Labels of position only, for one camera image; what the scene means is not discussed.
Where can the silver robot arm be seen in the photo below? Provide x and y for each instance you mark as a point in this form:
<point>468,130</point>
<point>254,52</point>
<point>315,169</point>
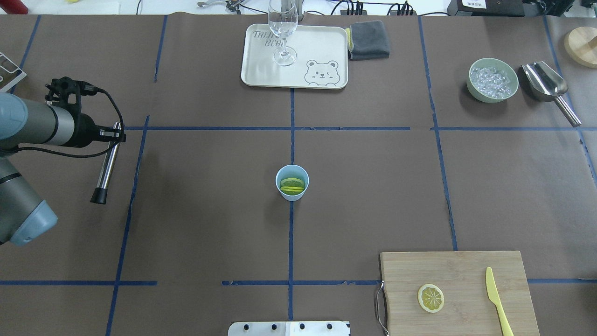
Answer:
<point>67,184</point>

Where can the grey folded cloth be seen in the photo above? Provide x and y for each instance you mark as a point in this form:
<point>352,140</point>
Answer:
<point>368,40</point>

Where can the clear wine glass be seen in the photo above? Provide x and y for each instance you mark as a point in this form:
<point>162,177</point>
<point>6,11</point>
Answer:
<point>283,20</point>

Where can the yellow lemon slice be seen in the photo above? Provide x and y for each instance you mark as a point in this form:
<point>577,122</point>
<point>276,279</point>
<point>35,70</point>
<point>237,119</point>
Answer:
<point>292,186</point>

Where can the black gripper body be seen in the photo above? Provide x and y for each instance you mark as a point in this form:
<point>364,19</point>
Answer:
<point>85,130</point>

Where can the lemon slice on board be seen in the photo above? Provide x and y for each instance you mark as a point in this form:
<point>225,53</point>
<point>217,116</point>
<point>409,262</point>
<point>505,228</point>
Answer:
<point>430,298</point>

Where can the white cup rack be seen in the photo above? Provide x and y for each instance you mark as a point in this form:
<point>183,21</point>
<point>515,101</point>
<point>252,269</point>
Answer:
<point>10,74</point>

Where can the light blue cup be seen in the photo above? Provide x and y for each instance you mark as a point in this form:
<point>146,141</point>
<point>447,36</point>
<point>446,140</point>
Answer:
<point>292,171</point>

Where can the green bowl of ice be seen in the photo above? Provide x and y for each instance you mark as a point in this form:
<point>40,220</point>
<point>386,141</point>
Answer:
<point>491,80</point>

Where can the wooden cup stand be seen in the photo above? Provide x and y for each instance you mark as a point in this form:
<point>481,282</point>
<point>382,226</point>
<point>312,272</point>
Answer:
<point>581,45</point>

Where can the steel muddler with black tip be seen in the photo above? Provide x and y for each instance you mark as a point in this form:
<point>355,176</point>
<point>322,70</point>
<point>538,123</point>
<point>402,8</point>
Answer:
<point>100,193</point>

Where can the bamboo cutting board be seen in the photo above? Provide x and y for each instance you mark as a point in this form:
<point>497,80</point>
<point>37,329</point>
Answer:
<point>461,276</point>

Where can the yellow plastic knife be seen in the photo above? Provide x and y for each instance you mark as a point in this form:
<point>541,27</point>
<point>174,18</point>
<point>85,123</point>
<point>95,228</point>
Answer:
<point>493,296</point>

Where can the steel ice scoop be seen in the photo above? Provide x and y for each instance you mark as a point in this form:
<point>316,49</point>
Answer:
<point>548,86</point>

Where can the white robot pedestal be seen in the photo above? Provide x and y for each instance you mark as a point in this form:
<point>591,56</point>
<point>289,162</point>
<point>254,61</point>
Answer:
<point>290,328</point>

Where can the cream bear tray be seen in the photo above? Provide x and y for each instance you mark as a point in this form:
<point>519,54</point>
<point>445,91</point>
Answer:
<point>322,58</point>

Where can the red bottle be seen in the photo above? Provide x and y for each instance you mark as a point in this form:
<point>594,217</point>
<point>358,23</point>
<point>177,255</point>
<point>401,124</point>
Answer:
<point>13,7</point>

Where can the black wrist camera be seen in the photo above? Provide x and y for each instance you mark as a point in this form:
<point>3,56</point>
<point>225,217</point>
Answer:
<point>66,93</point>

